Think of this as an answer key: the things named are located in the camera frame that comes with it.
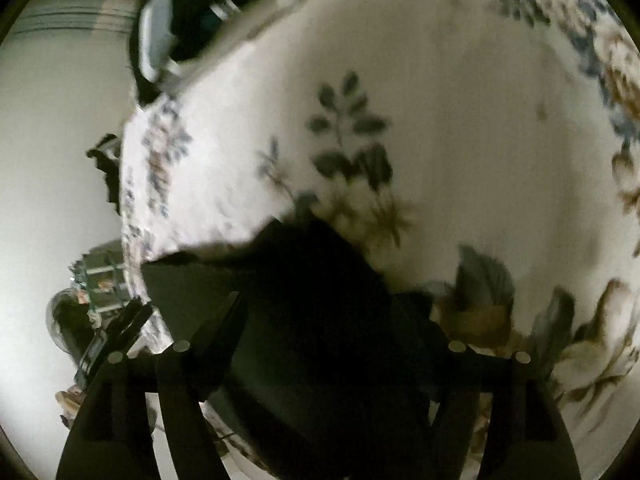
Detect black striped sweater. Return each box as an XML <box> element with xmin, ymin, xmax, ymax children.
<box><xmin>142</xmin><ymin>215</ymin><xmax>451</xmax><ymax>480</ymax></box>

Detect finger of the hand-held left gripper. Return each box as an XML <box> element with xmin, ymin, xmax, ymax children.
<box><xmin>102</xmin><ymin>297</ymin><xmax>154</xmax><ymax>358</ymax></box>

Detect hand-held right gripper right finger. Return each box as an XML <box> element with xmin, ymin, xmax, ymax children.
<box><xmin>397</xmin><ymin>294</ymin><xmax>582</xmax><ymax>480</ymax></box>

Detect grey-green striped curtain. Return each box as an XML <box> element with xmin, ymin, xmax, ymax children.
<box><xmin>15</xmin><ymin>0</ymin><xmax>146</xmax><ymax>36</ymax></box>

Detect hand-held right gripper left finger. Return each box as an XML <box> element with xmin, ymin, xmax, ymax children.
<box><xmin>55</xmin><ymin>290</ymin><xmax>246</xmax><ymax>480</ymax></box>

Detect folded striped clothes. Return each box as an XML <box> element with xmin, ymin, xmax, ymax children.
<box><xmin>130</xmin><ymin>0</ymin><xmax>311</xmax><ymax>106</ymax></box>

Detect floral bed sheet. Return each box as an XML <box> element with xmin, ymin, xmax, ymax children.
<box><xmin>117</xmin><ymin>0</ymin><xmax>640</xmax><ymax>461</ymax></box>

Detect green rack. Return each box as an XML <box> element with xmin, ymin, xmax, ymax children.
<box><xmin>70</xmin><ymin>242</ymin><xmax>128</xmax><ymax>316</ymax></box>

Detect black cloth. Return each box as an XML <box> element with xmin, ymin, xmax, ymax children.
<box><xmin>86</xmin><ymin>132</ymin><xmax>123</xmax><ymax>216</ymax></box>

